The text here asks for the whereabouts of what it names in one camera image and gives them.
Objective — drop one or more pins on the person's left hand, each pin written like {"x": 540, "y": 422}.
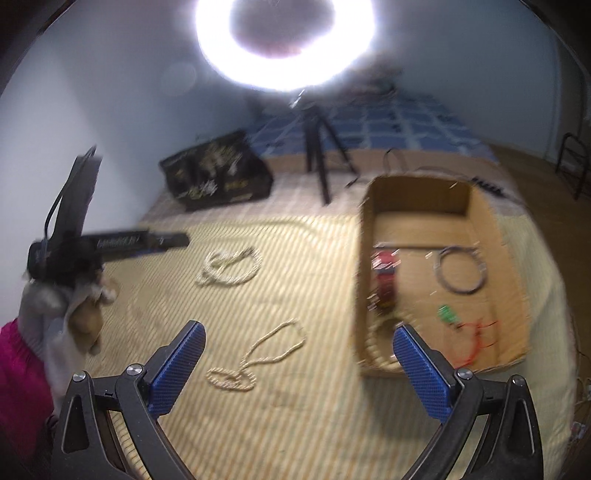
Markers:
{"x": 85, "y": 323}

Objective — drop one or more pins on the tan checked blanket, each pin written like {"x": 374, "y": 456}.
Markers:
{"x": 295, "y": 184}

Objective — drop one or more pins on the black tripod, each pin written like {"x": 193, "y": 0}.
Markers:
{"x": 318, "y": 152}

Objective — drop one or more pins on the black printed gift box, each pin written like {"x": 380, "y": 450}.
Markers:
{"x": 217, "y": 180}

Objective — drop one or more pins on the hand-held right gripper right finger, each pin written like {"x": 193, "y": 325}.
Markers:
{"x": 422, "y": 374}

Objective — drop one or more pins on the black clothes rack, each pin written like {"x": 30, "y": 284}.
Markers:
{"x": 575, "y": 161}

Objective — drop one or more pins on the yellow striped sheet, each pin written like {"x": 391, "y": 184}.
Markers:
{"x": 300, "y": 415}

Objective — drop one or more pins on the cardboard box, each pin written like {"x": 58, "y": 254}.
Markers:
{"x": 415, "y": 230}

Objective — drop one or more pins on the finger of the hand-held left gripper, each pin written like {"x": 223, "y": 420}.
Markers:
{"x": 138, "y": 241}

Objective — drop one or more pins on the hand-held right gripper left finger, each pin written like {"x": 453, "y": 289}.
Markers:
{"x": 178, "y": 369}

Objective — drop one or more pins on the blue checked bed sheet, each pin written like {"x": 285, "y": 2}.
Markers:
{"x": 406, "y": 124}

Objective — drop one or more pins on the black bangle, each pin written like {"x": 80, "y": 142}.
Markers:
{"x": 438, "y": 274}

